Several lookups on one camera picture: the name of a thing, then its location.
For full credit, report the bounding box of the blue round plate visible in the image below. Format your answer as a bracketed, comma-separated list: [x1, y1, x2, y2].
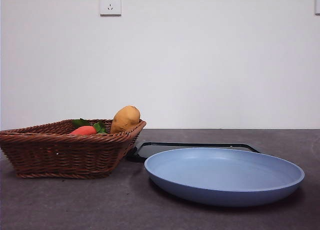
[144, 147, 306, 208]

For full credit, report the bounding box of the tan potato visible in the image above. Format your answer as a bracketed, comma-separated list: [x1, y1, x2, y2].
[110, 105, 142, 135]

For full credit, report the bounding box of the black tray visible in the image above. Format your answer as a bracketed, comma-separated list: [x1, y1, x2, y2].
[132, 141, 261, 163]

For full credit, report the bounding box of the red carrot with green leaves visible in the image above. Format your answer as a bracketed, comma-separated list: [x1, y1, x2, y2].
[69, 118, 108, 136]

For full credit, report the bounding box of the brown wicker basket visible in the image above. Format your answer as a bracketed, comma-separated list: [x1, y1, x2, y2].
[0, 118, 147, 179]

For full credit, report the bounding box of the white wall socket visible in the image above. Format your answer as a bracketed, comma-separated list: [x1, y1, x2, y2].
[99, 0, 123, 17]

